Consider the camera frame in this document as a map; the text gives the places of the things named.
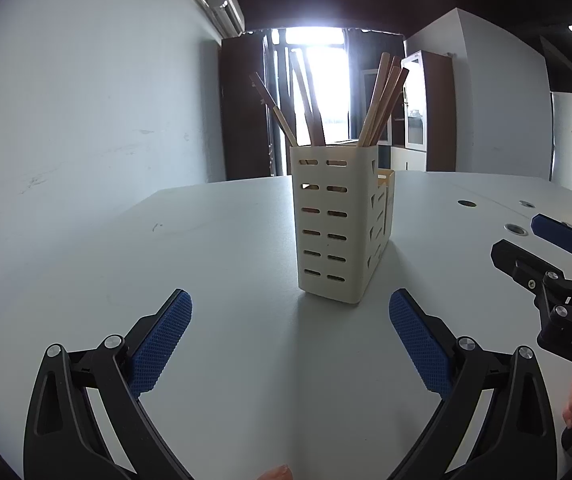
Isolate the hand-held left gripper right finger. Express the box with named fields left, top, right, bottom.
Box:
left=389, top=288, right=558, bottom=480

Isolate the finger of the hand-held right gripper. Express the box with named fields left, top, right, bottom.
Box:
left=531, top=213, right=572, bottom=281
left=491, top=239, right=567, bottom=311

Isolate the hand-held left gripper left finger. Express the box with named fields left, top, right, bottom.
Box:
left=23, top=288, right=193, bottom=480

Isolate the cream plastic utensil holder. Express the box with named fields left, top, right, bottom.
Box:
left=290, top=142, right=397, bottom=306

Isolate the person's left hand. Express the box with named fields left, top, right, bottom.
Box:
left=258, top=465, right=295, bottom=480

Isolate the brown cabinet with glass doors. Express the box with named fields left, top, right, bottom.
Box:
left=401, top=50, right=454, bottom=173

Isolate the dark brown wardrobe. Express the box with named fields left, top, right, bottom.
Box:
left=218, top=35, right=274, bottom=181

